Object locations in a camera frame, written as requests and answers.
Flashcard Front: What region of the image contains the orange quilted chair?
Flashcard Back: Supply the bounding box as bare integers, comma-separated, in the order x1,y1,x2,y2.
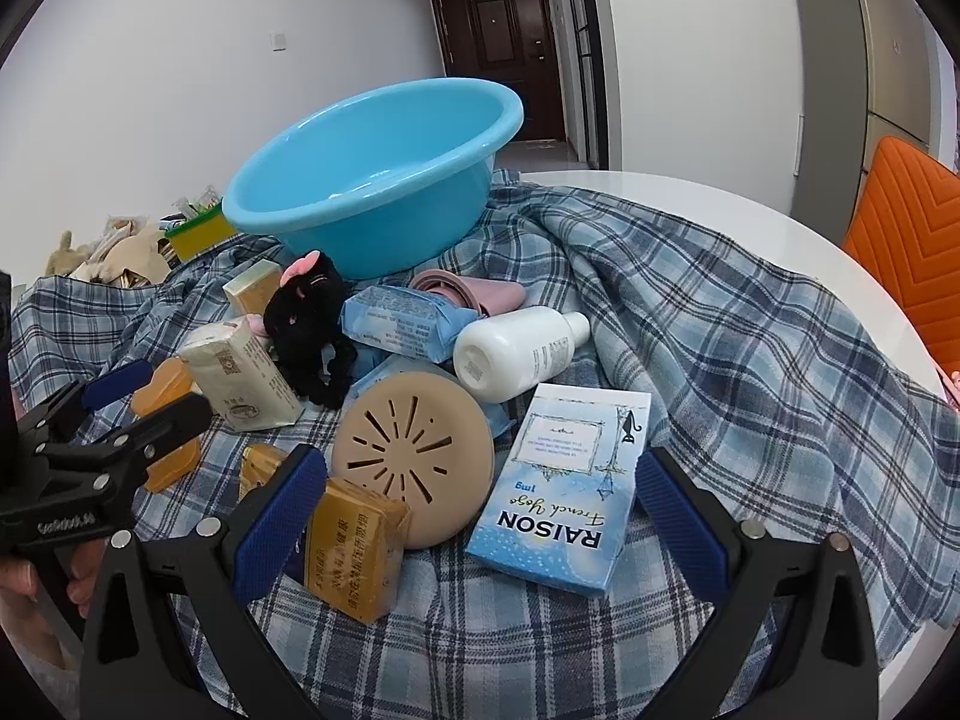
841,135,960,380

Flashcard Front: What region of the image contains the beige round vented case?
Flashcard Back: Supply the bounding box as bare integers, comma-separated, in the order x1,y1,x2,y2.
332,371,496,550

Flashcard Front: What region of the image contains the cream wrapped tissue pack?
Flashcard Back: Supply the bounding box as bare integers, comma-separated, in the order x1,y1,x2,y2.
178,315,305,432

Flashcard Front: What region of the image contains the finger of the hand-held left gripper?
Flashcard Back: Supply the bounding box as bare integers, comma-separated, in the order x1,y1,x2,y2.
45,394,213,481
19,360,155,443

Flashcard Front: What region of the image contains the black plush toy pink bow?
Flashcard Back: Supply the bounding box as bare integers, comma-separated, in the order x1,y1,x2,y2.
262,250,361,410

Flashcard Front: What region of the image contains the white plastic bottle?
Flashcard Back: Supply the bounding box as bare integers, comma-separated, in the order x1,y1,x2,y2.
454,307,592,402

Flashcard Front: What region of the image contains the light blue tissue packet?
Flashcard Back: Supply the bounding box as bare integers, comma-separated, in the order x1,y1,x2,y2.
351,355,517,442

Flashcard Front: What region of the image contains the black framed glass door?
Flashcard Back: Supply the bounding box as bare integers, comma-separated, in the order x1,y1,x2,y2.
559,0,620,170

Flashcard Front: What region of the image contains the gold box with blue label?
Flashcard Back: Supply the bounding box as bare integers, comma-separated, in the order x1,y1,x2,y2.
296,476,412,625

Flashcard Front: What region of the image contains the gold grey refrigerator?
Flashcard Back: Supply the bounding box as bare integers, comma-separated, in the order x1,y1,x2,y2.
787,0,960,218

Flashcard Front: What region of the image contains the person's left forearm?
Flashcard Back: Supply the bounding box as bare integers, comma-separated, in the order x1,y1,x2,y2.
0,611,83,720

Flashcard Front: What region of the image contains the person's left hand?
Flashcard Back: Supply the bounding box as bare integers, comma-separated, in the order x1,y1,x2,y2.
0,540,106,623

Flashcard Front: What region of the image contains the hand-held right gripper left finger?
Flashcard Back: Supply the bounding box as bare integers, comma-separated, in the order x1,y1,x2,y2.
79,444,331,720

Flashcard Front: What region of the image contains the light blue cigarette box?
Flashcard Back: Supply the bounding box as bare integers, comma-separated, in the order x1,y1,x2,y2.
465,382,652,597

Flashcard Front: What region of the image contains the blue plastic basin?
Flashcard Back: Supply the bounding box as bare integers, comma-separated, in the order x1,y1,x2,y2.
223,79,524,280

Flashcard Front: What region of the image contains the cream cube box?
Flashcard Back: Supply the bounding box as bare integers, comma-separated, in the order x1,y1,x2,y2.
223,260,284,316

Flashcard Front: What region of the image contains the blue plaid cloth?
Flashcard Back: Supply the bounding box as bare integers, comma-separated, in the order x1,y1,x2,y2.
11,169,960,720

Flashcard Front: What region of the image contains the yellow bin with green rim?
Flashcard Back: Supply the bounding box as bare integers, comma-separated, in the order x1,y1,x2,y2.
165,199,235,263

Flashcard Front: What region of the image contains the pile of snack packets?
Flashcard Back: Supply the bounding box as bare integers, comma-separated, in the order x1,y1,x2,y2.
82,214,162,248

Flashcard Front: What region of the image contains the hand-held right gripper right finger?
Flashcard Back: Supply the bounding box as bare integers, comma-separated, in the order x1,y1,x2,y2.
634,446,882,720

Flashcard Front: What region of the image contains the dark brown entrance door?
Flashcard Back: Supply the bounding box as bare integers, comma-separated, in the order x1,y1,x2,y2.
427,0,567,143

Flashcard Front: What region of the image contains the pile of small sachets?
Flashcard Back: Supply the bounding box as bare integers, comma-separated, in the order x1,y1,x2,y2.
171,187,224,220

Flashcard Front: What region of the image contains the pink collapsible cup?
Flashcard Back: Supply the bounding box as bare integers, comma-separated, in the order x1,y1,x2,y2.
409,268,526,317

